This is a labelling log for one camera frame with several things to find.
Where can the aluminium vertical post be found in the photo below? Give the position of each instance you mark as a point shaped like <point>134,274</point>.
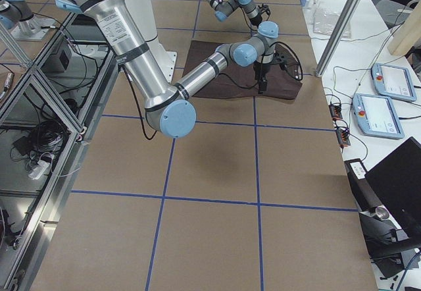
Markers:
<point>334,40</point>

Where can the near blue teach pendant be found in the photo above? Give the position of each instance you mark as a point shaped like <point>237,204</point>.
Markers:
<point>376,116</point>

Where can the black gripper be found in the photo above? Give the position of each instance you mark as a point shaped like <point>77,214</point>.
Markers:
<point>263,10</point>
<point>262,69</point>

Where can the black labelled box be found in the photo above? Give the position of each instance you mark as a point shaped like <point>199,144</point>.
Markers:
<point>356,173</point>

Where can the dark brown t-shirt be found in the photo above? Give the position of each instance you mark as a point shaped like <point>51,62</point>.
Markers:
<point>236,81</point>

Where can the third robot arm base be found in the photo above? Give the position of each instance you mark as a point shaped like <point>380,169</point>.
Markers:
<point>24,25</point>

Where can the clear plastic bag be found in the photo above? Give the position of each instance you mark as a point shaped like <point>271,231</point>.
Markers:
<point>324,21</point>

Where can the blue teach pendant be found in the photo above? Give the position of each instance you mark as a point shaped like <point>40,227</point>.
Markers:
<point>376,116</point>
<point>393,81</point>

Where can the far blue teach pendant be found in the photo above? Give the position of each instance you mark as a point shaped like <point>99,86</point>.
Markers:
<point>393,81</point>

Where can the white power strip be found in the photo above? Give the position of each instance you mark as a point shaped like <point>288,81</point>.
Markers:
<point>38,170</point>

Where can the black laptop computer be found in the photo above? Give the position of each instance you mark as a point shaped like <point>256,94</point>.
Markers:
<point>396,182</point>

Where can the orange black connector module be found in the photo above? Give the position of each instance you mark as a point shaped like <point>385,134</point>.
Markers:
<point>335,111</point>

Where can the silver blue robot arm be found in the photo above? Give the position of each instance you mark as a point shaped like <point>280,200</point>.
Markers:
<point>167,108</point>
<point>252,12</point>

